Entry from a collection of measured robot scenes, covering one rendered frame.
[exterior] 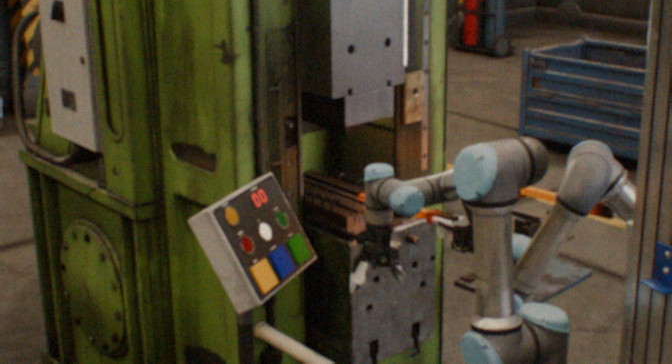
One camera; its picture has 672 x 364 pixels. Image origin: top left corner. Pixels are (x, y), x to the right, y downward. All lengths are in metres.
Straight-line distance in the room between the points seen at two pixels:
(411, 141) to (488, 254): 1.28
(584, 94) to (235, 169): 4.28
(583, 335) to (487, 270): 2.42
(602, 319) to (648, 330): 2.49
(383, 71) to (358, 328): 0.82
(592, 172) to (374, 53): 0.83
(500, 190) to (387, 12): 1.06
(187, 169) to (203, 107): 0.21
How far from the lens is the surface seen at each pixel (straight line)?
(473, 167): 2.16
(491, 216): 2.20
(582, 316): 4.80
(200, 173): 3.16
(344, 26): 2.97
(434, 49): 3.46
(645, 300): 2.29
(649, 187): 2.22
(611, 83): 6.84
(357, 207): 3.17
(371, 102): 3.09
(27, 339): 4.75
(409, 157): 3.46
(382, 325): 3.30
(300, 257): 2.80
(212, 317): 3.44
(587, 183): 2.58
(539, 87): 7.16
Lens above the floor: 2.08
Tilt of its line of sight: 18 degrees down
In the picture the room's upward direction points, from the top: 1 degrees counter-clockwise
